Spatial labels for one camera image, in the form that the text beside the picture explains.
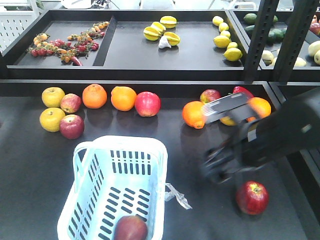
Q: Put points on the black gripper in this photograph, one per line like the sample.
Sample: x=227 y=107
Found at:
x=222 y=163

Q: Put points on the light blue plastic basket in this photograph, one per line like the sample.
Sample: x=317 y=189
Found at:
x=115 y=176

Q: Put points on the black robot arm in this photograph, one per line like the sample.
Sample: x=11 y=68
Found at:
x=257 y=141

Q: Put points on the orange with green stem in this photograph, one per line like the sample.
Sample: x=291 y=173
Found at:
x=192 y=114

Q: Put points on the red yellow apple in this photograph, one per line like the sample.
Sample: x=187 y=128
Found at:
x=209 y=95

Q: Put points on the red bell pepper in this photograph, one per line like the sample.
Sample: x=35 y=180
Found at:
x=241 y=89

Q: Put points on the clear plastic bag strip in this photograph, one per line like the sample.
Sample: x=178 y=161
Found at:
x=173 y=193

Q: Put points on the large red apple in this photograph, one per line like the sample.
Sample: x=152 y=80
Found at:
x=147 y=104

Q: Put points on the large yellow lemon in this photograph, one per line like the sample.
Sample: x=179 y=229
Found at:
x=221 y=41

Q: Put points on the white garlic bulb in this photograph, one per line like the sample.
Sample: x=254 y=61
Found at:
x=164 y=43

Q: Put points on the yellow starfruit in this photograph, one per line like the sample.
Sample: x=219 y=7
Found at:
x=151 y=33

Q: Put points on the orange in back row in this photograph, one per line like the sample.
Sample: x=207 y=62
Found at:
x=94 y=96

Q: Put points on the small dark red apple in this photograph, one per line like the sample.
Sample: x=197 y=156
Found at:
x=71 y=126

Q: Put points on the small pink red apple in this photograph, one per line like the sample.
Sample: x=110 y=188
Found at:
x=70 y=103

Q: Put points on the black wooden produce display stand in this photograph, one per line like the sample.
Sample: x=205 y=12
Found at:
x=36 y=171

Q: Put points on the cherry tomato vine bunch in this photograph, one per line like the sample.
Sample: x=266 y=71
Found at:
x=69 y=51

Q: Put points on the yellow apple front left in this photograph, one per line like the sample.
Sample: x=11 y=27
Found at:
x=50 y=119

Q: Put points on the yellow apple back left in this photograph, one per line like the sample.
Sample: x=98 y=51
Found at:
x=52 y=96

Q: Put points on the black perforated upright post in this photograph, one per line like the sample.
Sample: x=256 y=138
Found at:
x=264 y=20

